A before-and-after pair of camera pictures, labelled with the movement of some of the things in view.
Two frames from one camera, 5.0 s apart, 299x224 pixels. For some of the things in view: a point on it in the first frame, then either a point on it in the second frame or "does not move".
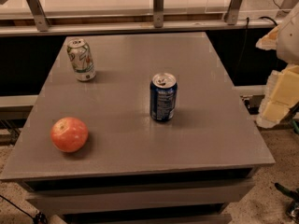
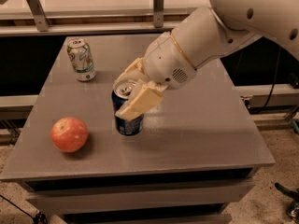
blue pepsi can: (163, 93) → (121, 92)
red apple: (69, 134) does not move
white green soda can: (81, 60) does not move
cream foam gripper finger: (269, 41) → (163, 63)
